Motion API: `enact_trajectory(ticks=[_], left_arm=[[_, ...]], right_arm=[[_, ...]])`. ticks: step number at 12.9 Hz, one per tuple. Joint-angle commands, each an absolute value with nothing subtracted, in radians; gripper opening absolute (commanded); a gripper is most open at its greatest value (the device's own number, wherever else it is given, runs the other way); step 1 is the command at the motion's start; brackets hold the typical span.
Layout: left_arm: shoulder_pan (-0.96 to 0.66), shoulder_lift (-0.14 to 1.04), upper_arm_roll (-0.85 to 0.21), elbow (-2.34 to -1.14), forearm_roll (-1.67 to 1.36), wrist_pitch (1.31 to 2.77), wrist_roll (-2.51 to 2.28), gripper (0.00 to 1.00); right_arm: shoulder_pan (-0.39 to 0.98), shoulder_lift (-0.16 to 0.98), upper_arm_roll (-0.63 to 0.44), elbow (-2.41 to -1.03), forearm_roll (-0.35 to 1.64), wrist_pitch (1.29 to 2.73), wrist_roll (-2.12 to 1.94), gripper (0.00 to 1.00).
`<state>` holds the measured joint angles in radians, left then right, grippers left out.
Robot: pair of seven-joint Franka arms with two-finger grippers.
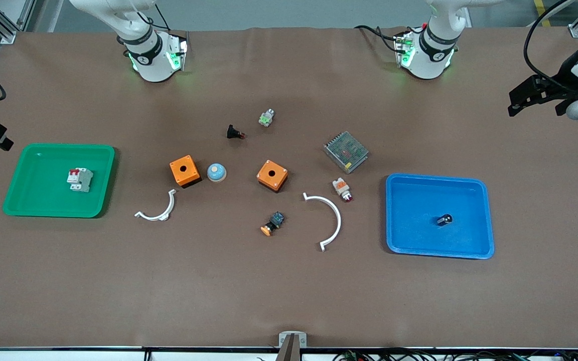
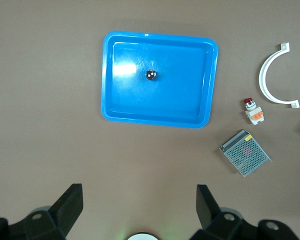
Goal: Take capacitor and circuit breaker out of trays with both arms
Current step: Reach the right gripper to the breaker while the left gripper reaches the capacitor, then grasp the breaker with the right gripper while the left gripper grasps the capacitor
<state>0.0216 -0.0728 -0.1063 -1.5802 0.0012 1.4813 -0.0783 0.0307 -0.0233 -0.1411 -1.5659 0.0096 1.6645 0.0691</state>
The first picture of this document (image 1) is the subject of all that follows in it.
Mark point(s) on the metal mesh power supply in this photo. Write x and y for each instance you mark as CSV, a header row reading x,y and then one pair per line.
x,y
346,151

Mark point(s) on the black cylindrical capacitor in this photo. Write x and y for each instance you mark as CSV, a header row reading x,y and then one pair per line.
x,y
444,219

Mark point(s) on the orange button box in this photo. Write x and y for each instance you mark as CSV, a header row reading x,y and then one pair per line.
x,y
272,175
184,170

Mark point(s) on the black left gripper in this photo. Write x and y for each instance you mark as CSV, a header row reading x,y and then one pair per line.
x,y
563,82

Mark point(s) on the orange cap blue push button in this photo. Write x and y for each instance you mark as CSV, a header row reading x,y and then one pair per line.
x,y
274,222

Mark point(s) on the grey metal camera bracket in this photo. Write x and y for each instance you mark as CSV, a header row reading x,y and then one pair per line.
x,y
291,346

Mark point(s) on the large white pipe clamp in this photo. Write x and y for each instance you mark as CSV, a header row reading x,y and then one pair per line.
x,y
336,215

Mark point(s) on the blue dome button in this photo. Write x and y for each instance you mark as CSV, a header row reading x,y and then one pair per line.
x,y
216,173

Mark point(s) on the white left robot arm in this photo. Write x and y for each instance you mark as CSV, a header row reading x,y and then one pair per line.
x,y
427,60

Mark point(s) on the green white push button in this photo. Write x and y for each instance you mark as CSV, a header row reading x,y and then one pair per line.
x,y
266,118

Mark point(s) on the blue plastic tray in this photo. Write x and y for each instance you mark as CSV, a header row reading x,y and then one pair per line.
x,y
419,220

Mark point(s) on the orange white red indicator lamp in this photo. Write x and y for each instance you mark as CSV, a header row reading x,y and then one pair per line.
x,y
341,188

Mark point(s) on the black red push button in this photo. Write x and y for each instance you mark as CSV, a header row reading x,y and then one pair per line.
x,y
234,132

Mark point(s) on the white red circuit breaker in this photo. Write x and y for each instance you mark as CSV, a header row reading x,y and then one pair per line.
x,y
80,179

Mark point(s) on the green plastic tray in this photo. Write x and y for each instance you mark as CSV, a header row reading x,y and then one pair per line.
x,y
43,188

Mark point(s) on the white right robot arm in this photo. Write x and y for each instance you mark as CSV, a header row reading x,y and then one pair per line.
x,y
151,62

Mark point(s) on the small white pipe clamp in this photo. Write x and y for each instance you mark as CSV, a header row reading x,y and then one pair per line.
x,y
166,213

